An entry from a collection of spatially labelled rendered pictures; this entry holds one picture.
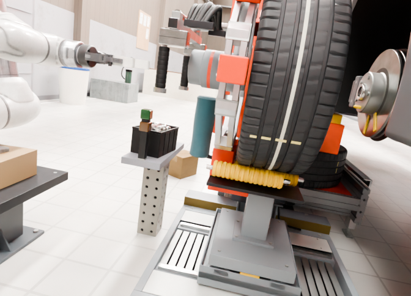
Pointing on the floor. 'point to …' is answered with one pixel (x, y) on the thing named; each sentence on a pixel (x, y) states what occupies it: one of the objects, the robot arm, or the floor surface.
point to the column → (152, 200)
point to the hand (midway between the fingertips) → (139, 63)
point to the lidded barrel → (73, 85)
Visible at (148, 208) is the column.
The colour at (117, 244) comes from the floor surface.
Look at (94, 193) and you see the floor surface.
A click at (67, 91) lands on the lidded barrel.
